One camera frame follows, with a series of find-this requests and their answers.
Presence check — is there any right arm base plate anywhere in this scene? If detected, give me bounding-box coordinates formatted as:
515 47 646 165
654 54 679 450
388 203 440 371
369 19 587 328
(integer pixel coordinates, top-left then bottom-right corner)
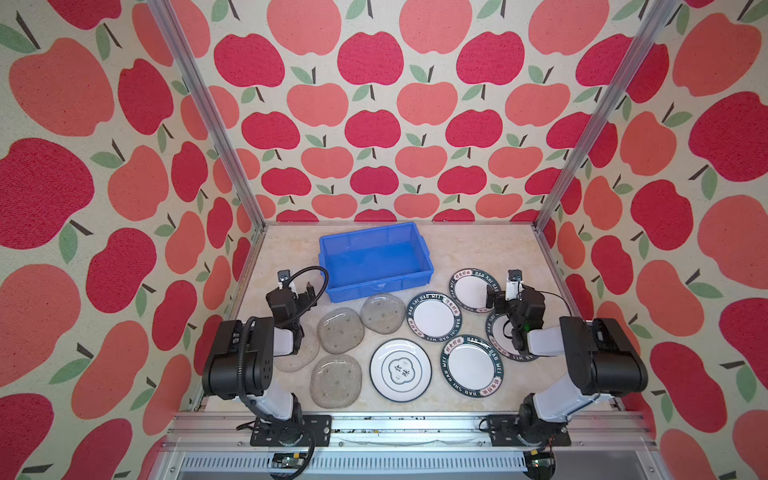
478 415 572 448

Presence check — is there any aluminium frame post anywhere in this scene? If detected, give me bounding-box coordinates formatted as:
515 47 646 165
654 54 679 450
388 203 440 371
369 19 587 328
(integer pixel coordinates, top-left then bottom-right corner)
532 0 682 234
148 1 266 234

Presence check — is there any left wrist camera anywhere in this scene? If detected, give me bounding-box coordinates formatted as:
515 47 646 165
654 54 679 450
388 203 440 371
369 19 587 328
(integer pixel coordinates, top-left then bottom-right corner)
277 269 291 285

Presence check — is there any right aluminium frame post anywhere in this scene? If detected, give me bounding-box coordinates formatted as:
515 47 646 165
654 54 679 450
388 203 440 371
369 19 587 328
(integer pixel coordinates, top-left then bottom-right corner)
532 0 682 234

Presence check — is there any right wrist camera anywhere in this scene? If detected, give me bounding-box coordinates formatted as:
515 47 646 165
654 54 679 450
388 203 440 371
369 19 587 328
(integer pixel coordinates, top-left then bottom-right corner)
505 269 523 301

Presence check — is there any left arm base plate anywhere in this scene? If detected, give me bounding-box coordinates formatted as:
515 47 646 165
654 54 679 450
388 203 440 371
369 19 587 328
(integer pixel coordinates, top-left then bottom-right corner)
250 415 332 448

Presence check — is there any clear glass plate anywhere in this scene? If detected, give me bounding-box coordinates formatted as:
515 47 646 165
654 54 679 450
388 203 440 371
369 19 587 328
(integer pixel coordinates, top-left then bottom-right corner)
275 326 320 373
360 293 406 335
310 354 363 410
316 308 366 354

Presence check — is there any blue plastic bin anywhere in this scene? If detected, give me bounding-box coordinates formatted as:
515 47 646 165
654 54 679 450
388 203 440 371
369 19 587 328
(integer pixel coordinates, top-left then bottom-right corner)
318 222 434 303

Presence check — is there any aluminium front rail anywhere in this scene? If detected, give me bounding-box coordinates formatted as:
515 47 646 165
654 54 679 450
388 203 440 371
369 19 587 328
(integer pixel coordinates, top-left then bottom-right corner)
147 411 672 479

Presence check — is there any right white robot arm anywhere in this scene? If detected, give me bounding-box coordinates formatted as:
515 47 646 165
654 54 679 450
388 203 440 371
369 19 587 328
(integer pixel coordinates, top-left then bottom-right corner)
486 286 648 445

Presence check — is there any green rim plate front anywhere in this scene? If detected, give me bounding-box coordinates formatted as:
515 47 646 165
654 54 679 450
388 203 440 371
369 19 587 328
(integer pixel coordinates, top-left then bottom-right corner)
440 335 504 398

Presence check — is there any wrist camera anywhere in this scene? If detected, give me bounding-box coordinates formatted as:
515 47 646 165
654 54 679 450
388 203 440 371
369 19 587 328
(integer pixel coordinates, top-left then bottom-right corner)
505 269 523 301
277 269 291 285

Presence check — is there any left aluminium frame post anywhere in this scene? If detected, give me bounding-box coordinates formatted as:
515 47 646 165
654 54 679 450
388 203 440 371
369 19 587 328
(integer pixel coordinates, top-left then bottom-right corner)
148 1 266 234

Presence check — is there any white plate clover pattern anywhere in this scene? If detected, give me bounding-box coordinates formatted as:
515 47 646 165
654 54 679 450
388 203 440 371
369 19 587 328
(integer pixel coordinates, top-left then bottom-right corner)
369 339 432 403

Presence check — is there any green rim plate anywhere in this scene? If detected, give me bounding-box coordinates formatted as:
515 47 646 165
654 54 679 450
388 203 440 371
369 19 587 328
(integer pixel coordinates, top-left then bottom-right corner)
440 335 504 398
406 292 463 342
449 268 501 313
485 313 537 363

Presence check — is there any clear glass plate front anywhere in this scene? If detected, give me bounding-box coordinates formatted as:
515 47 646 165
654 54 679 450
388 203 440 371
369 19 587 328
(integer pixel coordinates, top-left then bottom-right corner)
310 354 363 410

